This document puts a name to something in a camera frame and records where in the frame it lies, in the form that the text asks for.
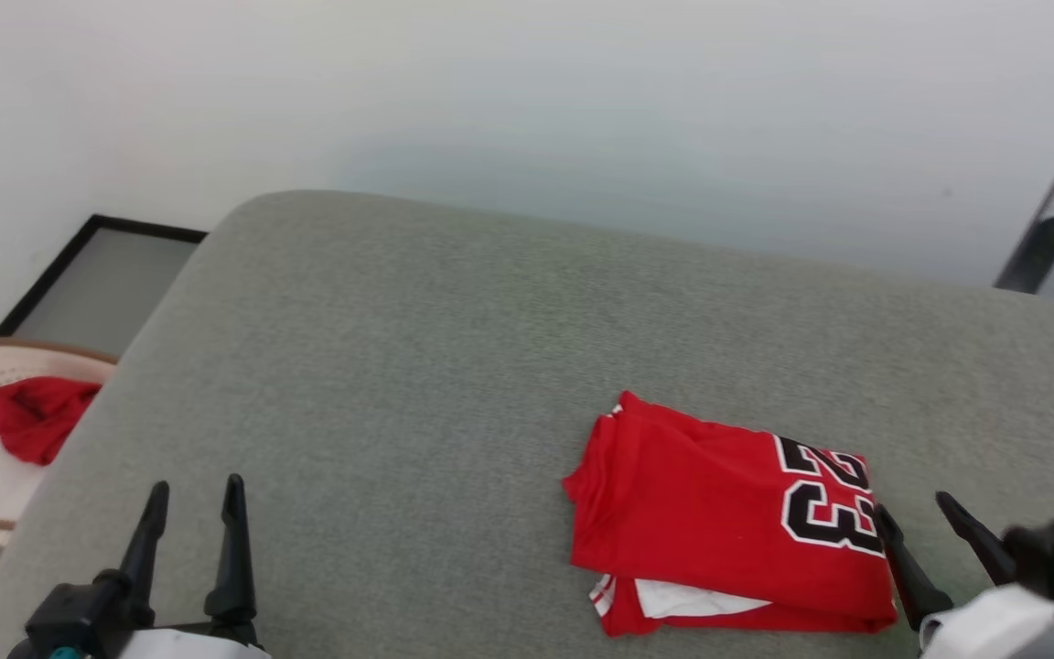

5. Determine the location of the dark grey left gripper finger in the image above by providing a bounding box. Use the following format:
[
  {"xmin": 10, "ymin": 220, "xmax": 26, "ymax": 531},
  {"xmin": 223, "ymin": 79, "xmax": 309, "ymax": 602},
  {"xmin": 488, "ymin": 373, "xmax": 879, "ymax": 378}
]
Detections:
[
  {"xmin": 114, "ymin": 481, "xmax": 171, "ymax": 633},
  {"xmin": 203, "ymin": 473, "xmax": 259, "ymax": 644}
]

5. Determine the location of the red number 23 basketball jersey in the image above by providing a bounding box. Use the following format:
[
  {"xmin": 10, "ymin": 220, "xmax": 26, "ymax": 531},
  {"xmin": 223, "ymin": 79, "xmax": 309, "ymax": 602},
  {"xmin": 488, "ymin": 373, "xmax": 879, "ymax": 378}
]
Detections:
[{"xmin": 563, "ymin": 391, "xmax": 899, "ymax": 638}]

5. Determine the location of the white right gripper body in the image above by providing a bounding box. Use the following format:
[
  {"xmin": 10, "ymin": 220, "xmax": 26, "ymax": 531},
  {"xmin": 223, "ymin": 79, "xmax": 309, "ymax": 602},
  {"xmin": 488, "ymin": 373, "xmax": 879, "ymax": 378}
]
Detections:
[{"xmin": 918, "ymin": 585, "xmax": 1054, "ymax": 659}]

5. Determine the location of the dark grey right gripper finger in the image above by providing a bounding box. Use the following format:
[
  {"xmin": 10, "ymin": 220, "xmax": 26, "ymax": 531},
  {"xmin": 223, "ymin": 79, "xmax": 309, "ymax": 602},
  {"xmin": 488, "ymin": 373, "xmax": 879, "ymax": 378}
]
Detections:
[
  {"xmin": 870, "ymin": 503, "xmax": 954, "ymax": 633},
  {"xmin": 935, "ymin": 492, "xmax": 1018, "ymax": 588}
]

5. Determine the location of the red cloth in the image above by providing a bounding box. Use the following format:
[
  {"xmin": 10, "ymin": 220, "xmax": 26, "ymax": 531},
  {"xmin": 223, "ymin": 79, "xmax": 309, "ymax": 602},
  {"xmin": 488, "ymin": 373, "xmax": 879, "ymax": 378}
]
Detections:
[{"xmin": 0, "ymin": 376, "xmax": 103, "ymax": 467}]

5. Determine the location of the black framed grey panel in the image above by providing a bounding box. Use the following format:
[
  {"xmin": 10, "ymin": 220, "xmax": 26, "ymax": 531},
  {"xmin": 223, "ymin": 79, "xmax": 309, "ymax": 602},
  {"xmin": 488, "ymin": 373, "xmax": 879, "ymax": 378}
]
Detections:
[{"xmin": 0, "ymin": 214, "xmax": 209, "ymax": 340}]

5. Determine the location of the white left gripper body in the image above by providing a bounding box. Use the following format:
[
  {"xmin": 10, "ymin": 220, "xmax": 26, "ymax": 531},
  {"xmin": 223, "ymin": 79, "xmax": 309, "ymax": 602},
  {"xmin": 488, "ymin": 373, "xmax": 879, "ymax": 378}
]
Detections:
[{"xmin": 119, "ymin": 626, "xmax": 273, "ymax": 659}]

